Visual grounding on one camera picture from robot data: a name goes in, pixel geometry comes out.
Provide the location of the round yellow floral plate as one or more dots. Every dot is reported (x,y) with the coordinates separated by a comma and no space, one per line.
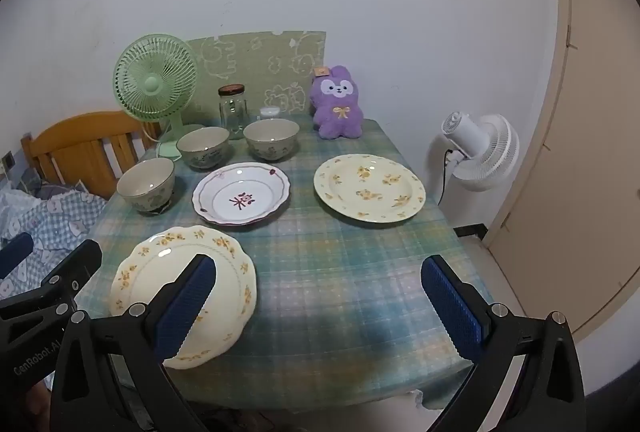
(370,189)

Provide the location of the white plate with red pattern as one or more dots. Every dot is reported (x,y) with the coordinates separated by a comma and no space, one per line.
(220,192)

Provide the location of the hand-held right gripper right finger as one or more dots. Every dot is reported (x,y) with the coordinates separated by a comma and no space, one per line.
(450,307)

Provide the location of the green desk fan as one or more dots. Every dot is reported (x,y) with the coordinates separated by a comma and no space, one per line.
(150,84)

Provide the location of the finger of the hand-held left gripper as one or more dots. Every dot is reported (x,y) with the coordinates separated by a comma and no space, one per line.
(15,253)
(75,267)

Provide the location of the small white container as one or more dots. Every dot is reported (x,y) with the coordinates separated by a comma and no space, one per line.
(270,112)

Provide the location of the green printed wall cloth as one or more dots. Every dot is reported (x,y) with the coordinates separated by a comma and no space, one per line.
(260,56)

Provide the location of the scalloped yellow floral plate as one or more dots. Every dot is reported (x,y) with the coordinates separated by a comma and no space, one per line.
(150,272)

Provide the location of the beige door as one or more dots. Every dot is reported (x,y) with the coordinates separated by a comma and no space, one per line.
(590,161)

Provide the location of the purple plush bunny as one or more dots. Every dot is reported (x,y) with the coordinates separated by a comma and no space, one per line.
(337,111)

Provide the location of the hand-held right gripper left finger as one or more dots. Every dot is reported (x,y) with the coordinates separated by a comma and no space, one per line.
(187,307)

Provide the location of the white standing fan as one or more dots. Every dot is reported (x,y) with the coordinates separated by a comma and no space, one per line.
(487,151)

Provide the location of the wooden chair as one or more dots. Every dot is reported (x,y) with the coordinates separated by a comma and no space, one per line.
(75,136)

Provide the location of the grey-green floral ceramic bowl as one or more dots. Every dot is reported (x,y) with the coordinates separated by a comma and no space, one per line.
(271,139)
(147,184)
(203,146)

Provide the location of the wall socket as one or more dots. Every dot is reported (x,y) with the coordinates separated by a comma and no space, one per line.
(7,160)

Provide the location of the glass jar with dark lid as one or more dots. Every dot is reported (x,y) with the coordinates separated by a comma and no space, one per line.
(233,111)

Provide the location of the blue checked blanket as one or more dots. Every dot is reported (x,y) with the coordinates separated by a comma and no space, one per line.
(50,217)

